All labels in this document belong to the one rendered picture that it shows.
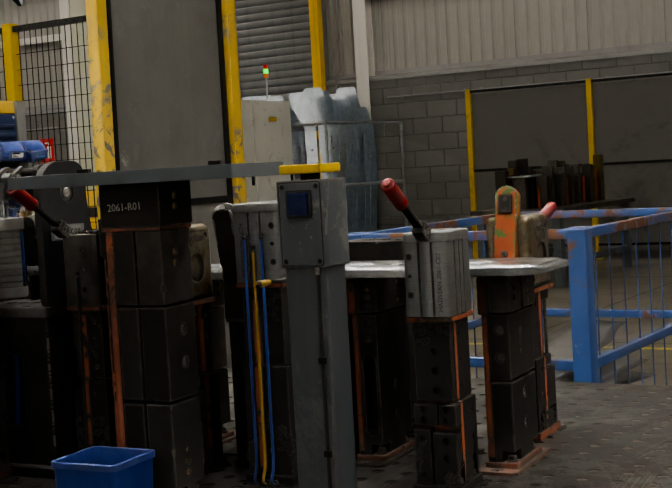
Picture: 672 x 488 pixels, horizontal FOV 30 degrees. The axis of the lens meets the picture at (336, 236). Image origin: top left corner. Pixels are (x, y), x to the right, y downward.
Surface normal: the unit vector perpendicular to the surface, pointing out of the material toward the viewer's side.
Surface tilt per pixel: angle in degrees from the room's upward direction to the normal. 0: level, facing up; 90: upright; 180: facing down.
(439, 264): 90
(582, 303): 90
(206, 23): 90
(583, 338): 90
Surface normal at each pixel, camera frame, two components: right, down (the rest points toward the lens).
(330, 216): 0.89, -0.03
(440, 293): -0.45, 0.07
